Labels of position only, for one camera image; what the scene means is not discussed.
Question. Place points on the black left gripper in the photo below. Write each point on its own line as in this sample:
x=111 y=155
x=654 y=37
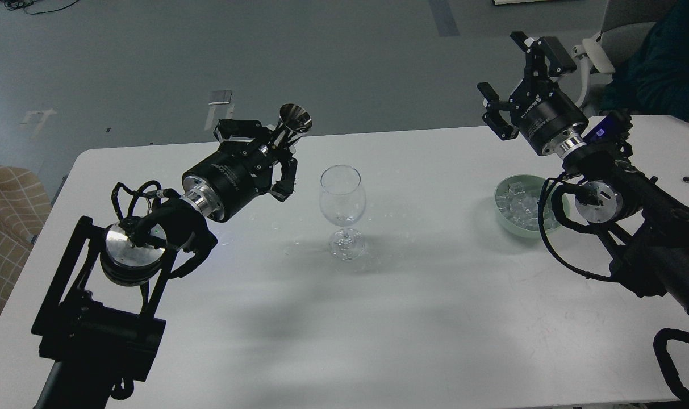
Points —
x=240 y=170

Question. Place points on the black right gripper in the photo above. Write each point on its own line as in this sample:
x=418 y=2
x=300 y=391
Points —
x=538 y=108

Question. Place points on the steel cocktail jigger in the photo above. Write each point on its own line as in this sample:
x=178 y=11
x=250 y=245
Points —
x=294 y=122

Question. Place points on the clear ice cubes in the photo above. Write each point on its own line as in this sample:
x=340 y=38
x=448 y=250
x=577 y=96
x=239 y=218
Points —
x=519 y=205

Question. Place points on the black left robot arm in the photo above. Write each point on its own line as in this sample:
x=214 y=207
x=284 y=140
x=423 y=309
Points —
x=97 y=321

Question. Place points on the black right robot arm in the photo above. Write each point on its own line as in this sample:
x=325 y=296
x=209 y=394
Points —
x=600 y=192

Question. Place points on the clear wine glass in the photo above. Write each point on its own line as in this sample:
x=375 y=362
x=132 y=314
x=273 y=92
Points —
x=342 y=201

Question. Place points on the grey tape on floor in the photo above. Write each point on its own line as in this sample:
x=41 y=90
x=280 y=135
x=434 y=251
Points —
x=220 y=107

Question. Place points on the green bowl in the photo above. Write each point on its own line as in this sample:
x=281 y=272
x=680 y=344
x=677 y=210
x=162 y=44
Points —
x=549 y=220

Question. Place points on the white office chair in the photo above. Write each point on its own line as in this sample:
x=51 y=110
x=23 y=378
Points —
x=625 y=25

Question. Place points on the person in teal shirt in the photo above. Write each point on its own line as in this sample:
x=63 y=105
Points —
x=655 y=80

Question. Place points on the tan checkered cushion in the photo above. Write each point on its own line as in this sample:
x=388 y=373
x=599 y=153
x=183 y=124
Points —
x=24 y=209

